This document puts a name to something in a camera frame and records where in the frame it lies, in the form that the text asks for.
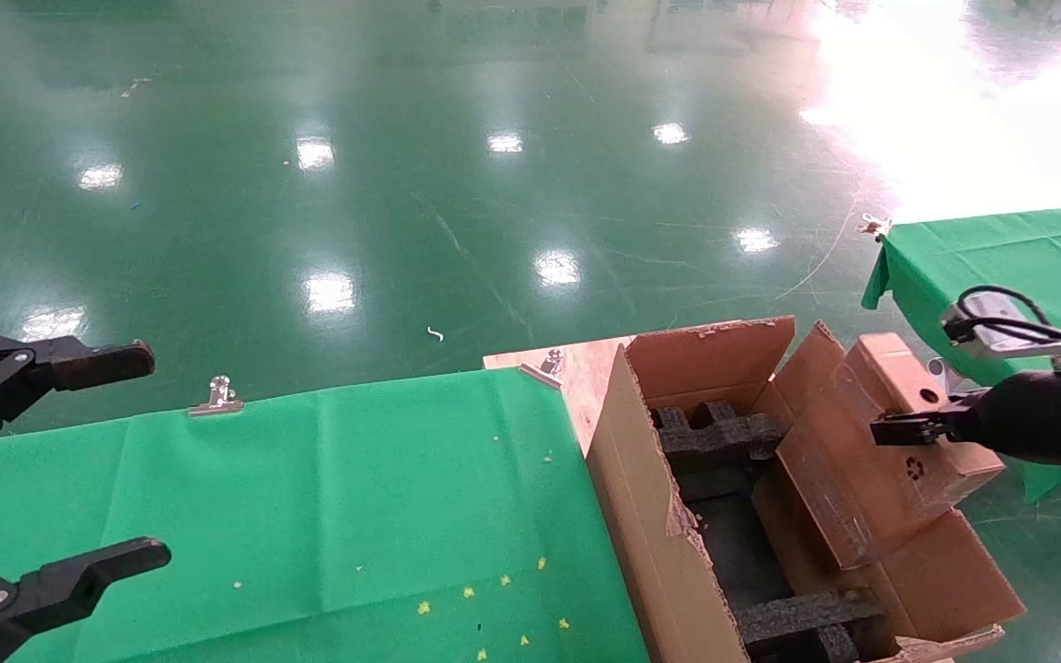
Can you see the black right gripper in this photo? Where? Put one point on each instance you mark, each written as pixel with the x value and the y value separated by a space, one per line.
pixel 1028 414

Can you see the large open brown carton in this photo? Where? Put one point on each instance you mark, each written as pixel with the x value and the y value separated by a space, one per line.
pixel 650 516

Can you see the large green table cloth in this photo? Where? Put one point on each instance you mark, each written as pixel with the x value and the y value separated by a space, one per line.
pixel 309 516

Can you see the small brown cardboard box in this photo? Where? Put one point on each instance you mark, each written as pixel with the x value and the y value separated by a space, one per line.
pixel 862 488

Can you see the white metal table leg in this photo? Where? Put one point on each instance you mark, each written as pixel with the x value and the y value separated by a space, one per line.
pixel 938 370

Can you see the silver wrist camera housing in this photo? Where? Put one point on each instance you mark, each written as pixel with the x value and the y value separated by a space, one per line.
pixel 1009 345

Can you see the black foam insert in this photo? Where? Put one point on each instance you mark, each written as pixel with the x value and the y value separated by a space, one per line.
pixel 715 433
pixel 798 619

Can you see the silver binder clip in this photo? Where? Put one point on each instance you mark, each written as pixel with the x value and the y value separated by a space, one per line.
pixel 544 366
pixel 873 224
pixel 215 396

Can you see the small green table cloth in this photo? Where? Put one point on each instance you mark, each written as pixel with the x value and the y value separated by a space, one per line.
pixel 1028 258

